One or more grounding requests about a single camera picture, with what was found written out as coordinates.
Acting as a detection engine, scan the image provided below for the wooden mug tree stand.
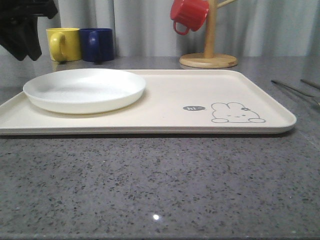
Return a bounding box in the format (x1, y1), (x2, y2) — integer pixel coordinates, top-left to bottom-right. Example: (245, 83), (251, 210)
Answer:
(179, 0), (238, 69)

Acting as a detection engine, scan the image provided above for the silver spoon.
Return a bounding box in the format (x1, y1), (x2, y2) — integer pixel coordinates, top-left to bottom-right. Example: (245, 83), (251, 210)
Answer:
(300, 79), (320, 90)

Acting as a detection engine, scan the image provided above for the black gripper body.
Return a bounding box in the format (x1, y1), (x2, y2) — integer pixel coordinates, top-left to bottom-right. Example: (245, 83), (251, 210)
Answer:
(0, 0), (58, 61)

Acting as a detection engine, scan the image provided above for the red mug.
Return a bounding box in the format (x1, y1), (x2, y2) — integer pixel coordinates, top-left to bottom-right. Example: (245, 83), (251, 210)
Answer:
(170, 0), (210, 36)

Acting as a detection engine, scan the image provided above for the cream rabbit serving tray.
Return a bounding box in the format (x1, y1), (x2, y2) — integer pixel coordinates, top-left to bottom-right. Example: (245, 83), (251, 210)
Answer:
(0, 70), (297, 135)

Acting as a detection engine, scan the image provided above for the yellow mug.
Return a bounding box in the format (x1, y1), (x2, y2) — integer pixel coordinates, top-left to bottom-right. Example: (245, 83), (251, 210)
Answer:
(46, 27), (82, 62)

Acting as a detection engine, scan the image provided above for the silver fork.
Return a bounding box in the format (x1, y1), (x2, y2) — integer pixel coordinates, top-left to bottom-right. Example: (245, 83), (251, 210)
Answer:
(271, 80), (320, 108)

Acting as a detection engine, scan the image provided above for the dark blue mug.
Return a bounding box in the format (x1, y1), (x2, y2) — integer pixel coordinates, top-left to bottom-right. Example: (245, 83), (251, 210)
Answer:
(79, 28), (115, 63)

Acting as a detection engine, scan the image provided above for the white round plate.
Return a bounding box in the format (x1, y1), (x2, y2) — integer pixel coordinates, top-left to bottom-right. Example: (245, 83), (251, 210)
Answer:
(23, 68), (146, 114)

